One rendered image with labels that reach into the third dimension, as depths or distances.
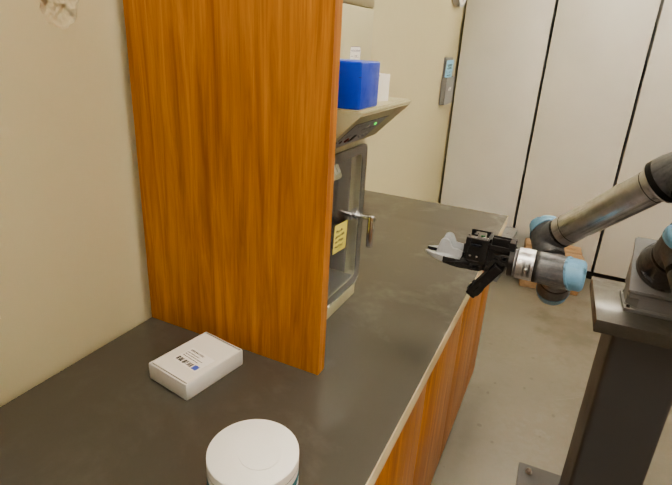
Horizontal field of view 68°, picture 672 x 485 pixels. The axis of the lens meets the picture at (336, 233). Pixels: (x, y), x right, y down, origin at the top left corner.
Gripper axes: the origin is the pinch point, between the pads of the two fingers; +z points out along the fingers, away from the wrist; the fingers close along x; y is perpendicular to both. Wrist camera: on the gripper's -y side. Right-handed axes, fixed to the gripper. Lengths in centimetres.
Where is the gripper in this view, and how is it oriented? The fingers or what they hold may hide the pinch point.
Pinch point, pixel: (431, 252)
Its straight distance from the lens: 130.3
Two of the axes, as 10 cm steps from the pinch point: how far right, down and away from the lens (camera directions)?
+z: -9.0, -2.0, 3.9
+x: -4.3, 3.0, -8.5
